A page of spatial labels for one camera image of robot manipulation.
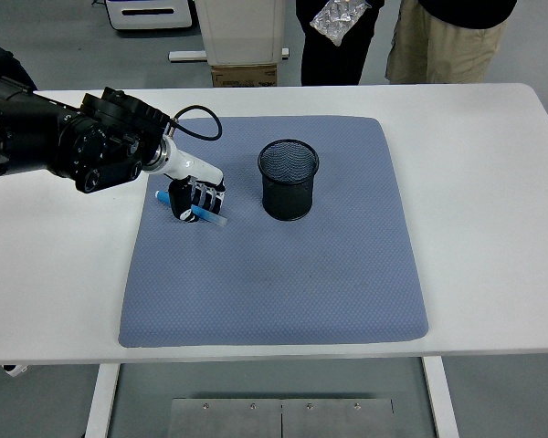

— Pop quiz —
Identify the person in black trousers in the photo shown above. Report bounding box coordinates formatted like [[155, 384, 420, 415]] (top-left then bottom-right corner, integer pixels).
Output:
[[295, 0, 385, 87]]

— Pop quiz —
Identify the blue marker clear cap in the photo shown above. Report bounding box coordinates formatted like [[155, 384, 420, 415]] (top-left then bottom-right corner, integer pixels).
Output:
[[153, 190, 228, 228]]

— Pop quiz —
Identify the black mesh pen holder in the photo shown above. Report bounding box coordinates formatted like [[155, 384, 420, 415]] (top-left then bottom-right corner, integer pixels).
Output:
[[257, 139, 321, 222]]

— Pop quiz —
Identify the cardboard box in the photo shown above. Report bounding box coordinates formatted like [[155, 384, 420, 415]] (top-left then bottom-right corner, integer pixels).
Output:
[[209, 63, 279, 88]]

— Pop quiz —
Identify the white table leg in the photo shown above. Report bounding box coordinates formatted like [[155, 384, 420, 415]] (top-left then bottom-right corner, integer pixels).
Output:
[[82, 363, 121, 438], [421, 355, 460, 438]]

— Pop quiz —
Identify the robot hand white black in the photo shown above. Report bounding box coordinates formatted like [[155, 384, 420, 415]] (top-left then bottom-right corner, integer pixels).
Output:
[[157, 141, 229, 225]]

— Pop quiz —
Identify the person in beige trousers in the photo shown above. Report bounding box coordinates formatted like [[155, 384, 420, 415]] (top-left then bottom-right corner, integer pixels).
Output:
[[385, 0, 518, 85]]

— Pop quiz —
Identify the white appliance with black slot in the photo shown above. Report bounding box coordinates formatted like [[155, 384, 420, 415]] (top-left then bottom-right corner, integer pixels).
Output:
[[103, 0, 194, 32]]

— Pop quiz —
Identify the white base bar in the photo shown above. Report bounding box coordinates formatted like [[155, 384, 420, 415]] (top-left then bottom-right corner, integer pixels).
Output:
[[167, 47, 290, 62]]

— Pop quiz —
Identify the blue-grey textured mat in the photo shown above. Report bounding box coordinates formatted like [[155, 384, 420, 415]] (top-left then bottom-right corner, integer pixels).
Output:
[[117, 115, 430, 349]]

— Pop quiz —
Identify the clear plastic bag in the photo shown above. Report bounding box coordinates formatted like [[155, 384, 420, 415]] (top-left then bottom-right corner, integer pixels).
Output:
[[310, 0, 372, 47]]

